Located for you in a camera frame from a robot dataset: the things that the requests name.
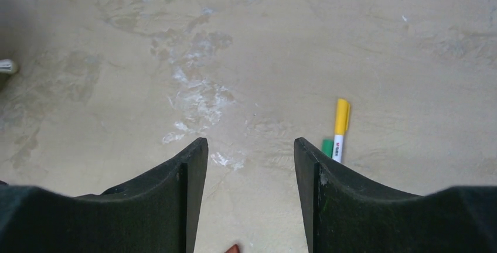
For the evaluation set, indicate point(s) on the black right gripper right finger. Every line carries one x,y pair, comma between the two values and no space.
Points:
344,211

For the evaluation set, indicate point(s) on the yellow pen cap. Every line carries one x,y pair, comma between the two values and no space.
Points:
342,116

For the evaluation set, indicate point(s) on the brown pen cap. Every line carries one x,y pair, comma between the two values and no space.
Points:
233,249

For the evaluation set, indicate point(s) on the white pen yellow tip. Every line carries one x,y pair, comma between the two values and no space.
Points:
338,148

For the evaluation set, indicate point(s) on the green pen cap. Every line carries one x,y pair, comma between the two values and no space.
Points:
327,147

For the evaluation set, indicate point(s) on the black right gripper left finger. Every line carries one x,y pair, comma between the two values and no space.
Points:
157,211

